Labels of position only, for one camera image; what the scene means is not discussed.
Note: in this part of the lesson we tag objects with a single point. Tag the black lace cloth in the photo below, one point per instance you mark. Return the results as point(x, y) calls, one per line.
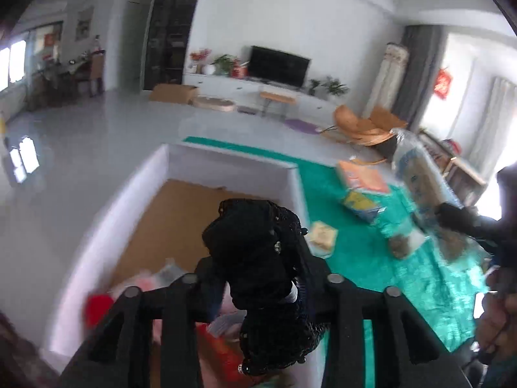
point(250, 250)

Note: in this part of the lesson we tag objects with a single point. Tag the red yarn ball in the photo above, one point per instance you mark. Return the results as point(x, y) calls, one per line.
point(99, 309)

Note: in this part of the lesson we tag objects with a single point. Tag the dining table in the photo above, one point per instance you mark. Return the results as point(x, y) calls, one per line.
point(60, 74)

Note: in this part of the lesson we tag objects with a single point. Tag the white television cabinet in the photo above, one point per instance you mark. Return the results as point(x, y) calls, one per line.
point(226, 87)

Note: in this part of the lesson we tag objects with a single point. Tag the small green potted plant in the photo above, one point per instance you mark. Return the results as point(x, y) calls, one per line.
point(314, 87)

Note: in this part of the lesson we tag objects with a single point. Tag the clear plastic zip bag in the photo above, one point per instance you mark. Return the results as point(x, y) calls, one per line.
point(418, 178)

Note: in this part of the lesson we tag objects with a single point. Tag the red wall hanging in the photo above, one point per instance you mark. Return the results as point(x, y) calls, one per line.
point(442, 83)

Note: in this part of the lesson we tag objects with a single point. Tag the grey curtain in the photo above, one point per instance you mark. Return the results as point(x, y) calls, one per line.
point(420, 72)

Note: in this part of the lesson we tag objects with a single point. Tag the orange lounge chair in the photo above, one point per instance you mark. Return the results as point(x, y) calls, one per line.
point(363, 127)

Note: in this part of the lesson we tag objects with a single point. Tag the white curtain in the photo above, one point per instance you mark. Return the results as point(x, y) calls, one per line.
point(494, 121)

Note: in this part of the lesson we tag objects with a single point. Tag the white standing air conditioner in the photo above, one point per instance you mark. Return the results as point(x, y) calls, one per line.
point(387, 81)

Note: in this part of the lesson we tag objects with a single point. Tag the flat screen television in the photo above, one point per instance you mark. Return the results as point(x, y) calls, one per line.
point(278, 66)

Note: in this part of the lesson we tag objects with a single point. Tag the framed wall picture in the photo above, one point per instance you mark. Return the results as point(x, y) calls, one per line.
point(85, 24)

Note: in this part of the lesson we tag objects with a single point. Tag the leafy plant with red decoration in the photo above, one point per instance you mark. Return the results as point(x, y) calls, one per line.
point(224, 64)

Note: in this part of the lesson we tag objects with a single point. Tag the dark tall display cabinet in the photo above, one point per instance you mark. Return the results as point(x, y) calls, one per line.
point(173, 28)

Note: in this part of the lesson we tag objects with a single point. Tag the clear jar with black lid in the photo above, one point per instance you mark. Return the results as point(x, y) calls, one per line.
point(400, 244)

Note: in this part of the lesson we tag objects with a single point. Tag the brown cardboard box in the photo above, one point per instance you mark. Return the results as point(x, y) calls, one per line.
point(171, 94)

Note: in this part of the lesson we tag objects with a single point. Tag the yellow and blue packet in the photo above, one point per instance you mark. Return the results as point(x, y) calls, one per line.
point(357, 204)

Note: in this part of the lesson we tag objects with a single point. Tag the round beige cat scratcher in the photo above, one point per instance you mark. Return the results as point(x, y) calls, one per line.
point(214, 104)

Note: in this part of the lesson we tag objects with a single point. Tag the wooden bench with metal legs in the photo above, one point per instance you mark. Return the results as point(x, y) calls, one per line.
point(278, 97)

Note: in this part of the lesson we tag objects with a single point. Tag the red cloth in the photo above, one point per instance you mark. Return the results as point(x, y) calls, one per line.
point(452, 146)

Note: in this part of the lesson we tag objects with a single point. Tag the person's right hand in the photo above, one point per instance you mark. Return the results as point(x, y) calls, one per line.
point(496, 311)

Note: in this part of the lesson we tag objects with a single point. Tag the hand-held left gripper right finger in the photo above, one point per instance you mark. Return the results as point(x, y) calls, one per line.
point(347, 311)

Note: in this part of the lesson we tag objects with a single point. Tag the orange book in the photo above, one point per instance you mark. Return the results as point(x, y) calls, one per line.
point(363, 178)

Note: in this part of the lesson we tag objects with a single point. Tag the purple floor mat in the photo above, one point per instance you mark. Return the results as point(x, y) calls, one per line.
point(302, 125)

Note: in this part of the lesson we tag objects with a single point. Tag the red flowers in vase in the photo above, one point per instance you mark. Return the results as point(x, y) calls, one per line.
point(200, 58)

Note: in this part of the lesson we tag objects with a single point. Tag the yellow and white carton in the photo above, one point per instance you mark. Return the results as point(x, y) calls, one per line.
point(323, 236)

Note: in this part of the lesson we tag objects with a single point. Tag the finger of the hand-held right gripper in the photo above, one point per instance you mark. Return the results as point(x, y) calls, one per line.
point(452, 216)

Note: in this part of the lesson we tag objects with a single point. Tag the wooden crib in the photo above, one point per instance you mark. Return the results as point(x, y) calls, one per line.
point(456, 169)

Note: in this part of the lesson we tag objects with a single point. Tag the wooden dining chair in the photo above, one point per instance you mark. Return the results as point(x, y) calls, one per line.
point(98, 70)

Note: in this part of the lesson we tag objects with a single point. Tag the white round vase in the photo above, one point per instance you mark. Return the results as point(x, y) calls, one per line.
point(209, 70)

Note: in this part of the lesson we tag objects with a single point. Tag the green satin tablecloth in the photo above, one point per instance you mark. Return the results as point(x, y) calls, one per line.
point(363, 275)

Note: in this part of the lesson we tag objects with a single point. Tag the white cardboard box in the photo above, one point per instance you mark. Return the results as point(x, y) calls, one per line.
point(230, 165)

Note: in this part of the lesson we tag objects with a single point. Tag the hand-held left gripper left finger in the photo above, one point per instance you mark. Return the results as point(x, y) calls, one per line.
point(181, 303)

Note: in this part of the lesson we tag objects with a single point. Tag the large green potted plant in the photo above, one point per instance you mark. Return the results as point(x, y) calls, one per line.
point(335, 87)

